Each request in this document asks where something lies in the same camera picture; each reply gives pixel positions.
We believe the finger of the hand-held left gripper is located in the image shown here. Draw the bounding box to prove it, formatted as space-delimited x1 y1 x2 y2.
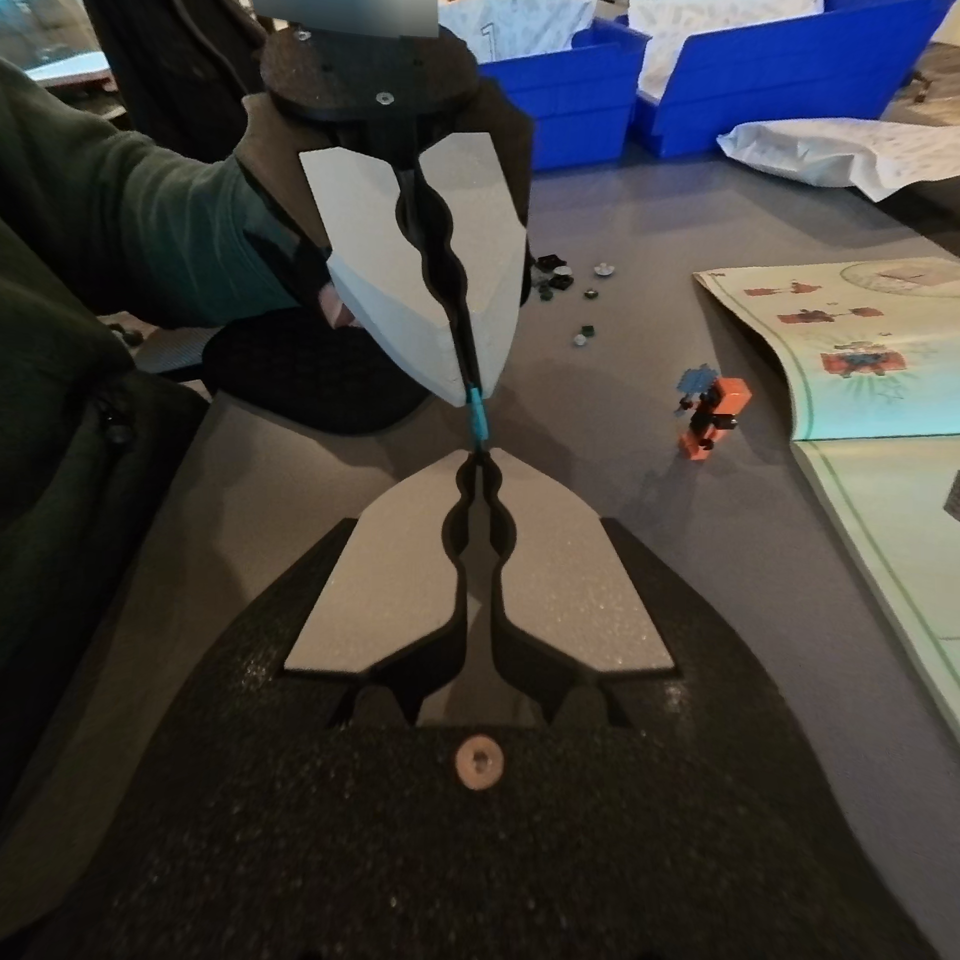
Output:
417 132 529 399
300 143 478 409

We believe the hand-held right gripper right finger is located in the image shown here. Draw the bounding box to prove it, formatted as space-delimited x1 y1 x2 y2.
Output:
483 447 676 676

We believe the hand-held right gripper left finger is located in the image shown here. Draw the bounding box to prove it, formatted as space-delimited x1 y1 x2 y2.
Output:
285 447 478 676

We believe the pile of toy bricks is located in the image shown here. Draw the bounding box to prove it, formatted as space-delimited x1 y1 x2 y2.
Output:
525 252 621 351

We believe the teal toy sword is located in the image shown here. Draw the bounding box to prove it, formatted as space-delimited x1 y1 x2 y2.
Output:
464 386 493 454

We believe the white instruction booklet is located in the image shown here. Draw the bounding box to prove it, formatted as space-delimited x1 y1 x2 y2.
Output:
693 258 960 744

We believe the person's left forearm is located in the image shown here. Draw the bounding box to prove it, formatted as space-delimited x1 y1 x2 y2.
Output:
0 60 328 334

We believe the person's left hand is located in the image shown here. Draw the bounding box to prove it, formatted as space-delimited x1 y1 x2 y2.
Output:
314 281 363 333

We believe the blue plastic bin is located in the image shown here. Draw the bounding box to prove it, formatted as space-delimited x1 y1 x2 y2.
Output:
480 18 651 174
630 0 954 162

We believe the white paper bag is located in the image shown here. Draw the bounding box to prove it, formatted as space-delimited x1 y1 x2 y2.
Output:
717 117 960 204

